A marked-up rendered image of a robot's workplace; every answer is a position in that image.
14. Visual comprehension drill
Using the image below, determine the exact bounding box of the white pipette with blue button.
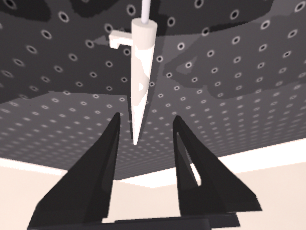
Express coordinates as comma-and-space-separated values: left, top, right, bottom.
109, 0, 157, 145

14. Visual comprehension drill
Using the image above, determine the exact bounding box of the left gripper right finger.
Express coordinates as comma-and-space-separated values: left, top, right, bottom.
173, 115, 263, 215

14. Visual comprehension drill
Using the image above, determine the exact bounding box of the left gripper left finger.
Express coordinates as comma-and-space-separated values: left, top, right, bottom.
28, 112, 121, 227

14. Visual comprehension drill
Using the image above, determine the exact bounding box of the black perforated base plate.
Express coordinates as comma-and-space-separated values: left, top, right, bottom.
0, 0, 306, 181

